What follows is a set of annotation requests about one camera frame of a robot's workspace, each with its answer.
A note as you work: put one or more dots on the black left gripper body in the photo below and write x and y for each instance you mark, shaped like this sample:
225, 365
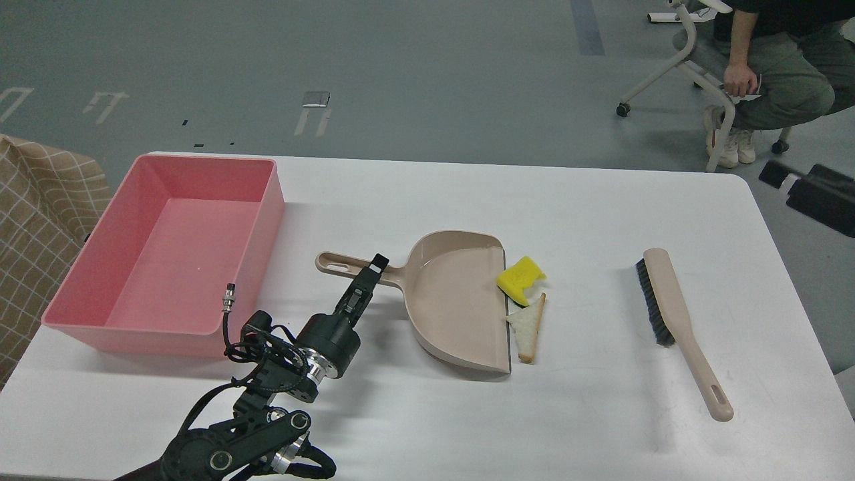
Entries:
332, 336

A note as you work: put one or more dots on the pink plastic bin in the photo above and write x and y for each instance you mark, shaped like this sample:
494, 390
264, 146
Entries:
151, 277

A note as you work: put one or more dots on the beige hand brush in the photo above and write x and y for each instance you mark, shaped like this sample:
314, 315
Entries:
671, 323

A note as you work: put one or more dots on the beige checkered cloth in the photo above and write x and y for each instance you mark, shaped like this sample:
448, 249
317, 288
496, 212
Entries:
51, 200

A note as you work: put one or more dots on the white office chair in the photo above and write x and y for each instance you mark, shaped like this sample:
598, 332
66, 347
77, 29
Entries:
697, 58

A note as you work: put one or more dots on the yellow sponge piece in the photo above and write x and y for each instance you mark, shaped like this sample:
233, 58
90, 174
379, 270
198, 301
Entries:
515, 280

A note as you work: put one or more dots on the grey floor socket plate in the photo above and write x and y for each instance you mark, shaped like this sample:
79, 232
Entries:
316, 99

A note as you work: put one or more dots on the beige plastic dustpan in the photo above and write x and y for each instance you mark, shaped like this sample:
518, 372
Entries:
452, 299

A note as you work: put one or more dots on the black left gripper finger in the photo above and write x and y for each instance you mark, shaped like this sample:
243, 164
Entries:
356, 300
369, 275

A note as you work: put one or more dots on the seated person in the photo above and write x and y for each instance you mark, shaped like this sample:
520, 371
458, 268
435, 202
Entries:
787, 62

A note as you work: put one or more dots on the white desk foot bar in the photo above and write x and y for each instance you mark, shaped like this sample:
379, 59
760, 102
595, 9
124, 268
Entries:
663, 18

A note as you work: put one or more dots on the white bread slice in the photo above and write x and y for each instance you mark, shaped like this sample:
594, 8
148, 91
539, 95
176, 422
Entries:
525, 324

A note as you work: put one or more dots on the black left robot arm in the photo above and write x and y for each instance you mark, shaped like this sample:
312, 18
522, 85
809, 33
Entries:
234, 432

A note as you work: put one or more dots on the black device on floor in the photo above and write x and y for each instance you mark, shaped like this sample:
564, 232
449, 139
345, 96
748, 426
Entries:
823, 194

